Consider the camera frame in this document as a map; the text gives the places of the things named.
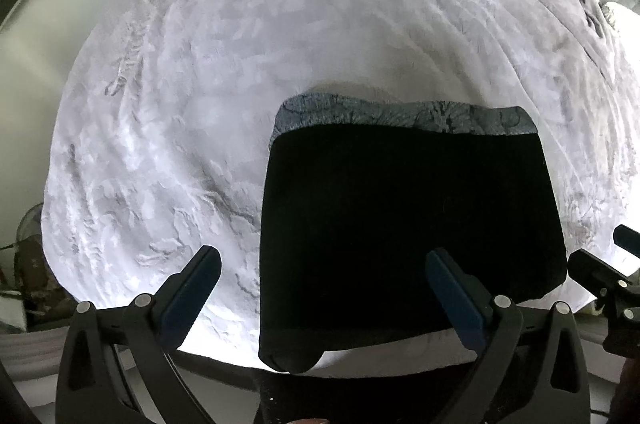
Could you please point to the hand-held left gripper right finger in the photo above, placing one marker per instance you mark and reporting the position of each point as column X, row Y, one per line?
column 452, row 291

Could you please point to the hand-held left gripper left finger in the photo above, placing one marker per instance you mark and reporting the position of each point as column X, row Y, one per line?
column 195, row 291

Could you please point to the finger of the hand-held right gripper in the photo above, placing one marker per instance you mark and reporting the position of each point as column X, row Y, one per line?
column 629, row 238
column 595, row 274

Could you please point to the black pants with patterned waistband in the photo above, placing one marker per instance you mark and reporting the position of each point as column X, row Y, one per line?
column 400, row 214

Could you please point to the standing fan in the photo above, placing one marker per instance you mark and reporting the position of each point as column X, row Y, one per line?
column 30, row 229

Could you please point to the lavender plush blanket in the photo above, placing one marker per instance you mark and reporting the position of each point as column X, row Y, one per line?
column 250, row 78

